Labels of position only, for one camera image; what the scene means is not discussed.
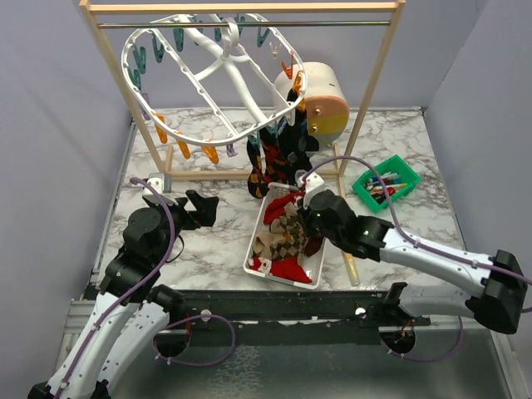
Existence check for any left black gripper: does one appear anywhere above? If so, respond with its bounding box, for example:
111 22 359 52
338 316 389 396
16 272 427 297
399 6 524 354
150 189 219 264

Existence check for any beige brown argyle sock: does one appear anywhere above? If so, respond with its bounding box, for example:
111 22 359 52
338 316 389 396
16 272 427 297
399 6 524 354
252 215 308 264

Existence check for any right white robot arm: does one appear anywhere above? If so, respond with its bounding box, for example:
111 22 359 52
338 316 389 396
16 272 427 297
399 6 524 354
302 189 528 334

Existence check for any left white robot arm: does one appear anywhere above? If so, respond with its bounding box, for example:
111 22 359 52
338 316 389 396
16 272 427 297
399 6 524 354
28 189 219 398

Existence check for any white oval clip hanger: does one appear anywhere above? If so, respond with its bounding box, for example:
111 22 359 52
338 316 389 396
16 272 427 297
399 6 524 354
120 13 308 160

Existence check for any red santa sock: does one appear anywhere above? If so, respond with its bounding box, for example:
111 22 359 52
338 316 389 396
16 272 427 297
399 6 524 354
263 191 304 225
248 256 313 283

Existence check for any white perforated plastic basket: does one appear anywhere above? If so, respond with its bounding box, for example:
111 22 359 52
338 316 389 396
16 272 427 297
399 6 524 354
243 183 326 289

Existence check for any black red yellow argyle sock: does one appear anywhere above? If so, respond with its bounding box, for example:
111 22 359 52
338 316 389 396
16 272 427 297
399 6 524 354
246 128 273 199

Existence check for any yellow translucent tube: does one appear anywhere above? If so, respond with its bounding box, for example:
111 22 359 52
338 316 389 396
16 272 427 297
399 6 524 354
343 253 360 287

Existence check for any black sock with label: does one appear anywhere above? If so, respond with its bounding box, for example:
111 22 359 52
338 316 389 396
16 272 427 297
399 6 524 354
278 107 319 180

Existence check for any green plastic bin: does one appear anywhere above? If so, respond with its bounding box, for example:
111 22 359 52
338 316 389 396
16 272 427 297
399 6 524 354
352 155 421 213

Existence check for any cream cylindrical toy drum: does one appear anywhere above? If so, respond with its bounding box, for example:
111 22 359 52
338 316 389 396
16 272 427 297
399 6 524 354
272 61 351 146

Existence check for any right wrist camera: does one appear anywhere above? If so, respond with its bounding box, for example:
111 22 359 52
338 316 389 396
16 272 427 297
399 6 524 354
296 172 325 209

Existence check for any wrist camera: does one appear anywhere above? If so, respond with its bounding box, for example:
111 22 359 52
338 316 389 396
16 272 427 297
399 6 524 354
296 172 325 209
142 173 174 205

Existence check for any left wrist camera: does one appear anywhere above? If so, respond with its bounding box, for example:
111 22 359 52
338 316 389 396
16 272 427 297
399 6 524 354
142 173 174 205

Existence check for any black metal base rail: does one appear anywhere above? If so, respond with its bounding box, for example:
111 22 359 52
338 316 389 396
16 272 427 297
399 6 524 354
82 286 431 346

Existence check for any wooden clothes rack frame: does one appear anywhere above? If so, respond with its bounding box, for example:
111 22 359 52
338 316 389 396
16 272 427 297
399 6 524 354
79 1 406 181

